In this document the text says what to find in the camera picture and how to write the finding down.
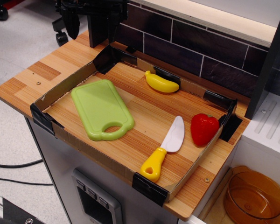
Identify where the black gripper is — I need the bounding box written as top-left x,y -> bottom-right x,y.
55,0 -> 128,39

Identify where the toy knife yellow handle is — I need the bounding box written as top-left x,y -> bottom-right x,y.
140,116 -> 185,182

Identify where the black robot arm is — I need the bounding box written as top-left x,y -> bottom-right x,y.
56,0 -> 129,48

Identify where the green plastic cutting board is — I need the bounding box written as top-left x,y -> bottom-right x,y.
71,79 -> 134,141

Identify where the cardboard fence with black tape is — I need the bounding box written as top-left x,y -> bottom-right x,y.
30,45 -> 247,212

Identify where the black chair caster wheel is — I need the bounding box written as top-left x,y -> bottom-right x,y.
52,18 -> 68,46

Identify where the black caster wheel far left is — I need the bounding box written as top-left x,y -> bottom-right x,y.
0,6 -> 8,21

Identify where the yellow toy banana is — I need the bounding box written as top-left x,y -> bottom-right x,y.
145,70 -> 179,93

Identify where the red toy strawberry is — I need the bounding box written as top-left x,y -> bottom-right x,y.
190,113 -> 220,146

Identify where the grey toy oven front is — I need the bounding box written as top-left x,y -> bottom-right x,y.
72,169 -> 123,224

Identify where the white toy sink drainboard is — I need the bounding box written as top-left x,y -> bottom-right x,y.
243,93 -> 280,153

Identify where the orange transparent plastic bowl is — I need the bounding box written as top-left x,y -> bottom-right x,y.
224,166 -> 280,224

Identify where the black floor cable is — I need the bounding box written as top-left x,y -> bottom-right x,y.
0,159 -> 43,168
0,177 -> 54,186

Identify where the dark grey vertical post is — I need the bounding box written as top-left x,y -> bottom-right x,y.
245,22 -> 280,119

